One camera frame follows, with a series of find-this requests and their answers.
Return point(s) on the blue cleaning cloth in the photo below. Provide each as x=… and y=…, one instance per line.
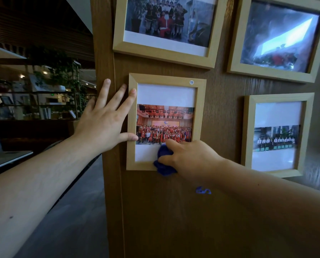
x=163, y=165

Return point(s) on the person's left middle finger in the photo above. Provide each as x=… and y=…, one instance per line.
x=116, y=97

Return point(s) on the dark metal display shelf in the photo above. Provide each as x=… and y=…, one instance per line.
x=28, y=104

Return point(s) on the person's left hand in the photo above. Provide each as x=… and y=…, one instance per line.
x=100, y=128

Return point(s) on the grey table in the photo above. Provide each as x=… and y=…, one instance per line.
x=6, y=157

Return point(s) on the green leafy plant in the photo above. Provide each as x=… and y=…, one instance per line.
x=60, y=69

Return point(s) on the person's left forearm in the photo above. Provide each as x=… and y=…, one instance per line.
x=33, y=196

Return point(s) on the wooden frame lined-up people photo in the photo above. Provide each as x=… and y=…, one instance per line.
x=277, y=137

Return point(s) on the person's left little finger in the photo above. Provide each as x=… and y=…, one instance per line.
x=89, y=105

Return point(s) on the small dark picture frame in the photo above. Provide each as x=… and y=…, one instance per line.
x=6, y=100

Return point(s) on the person's right forearm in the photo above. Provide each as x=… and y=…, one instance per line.
x=278, y=212

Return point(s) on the person's left thumb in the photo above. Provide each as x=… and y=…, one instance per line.
x=129, y=137

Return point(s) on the person's right hand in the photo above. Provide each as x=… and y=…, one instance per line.
x=195, y=161

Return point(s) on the person's right thumb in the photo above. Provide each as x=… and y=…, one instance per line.
x=166, y=160

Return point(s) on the wooden frame dark group photo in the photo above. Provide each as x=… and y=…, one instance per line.
x=170, y=37

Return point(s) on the wooden frame blurry blue photo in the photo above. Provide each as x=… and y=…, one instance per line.
x=278, y=37

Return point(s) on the wooden frame red group photo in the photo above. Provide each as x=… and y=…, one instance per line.
x=165, y=94

